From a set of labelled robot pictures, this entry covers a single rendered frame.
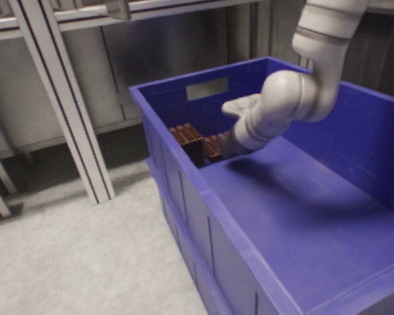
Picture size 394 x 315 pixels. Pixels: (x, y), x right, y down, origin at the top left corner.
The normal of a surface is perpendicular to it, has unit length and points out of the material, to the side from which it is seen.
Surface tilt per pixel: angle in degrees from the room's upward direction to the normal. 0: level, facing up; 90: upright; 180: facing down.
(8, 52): 90
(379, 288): 0
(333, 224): 0
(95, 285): 0
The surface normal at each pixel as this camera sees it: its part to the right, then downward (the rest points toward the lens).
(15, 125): 0.38, 0.47
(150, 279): -0.09, -0.84
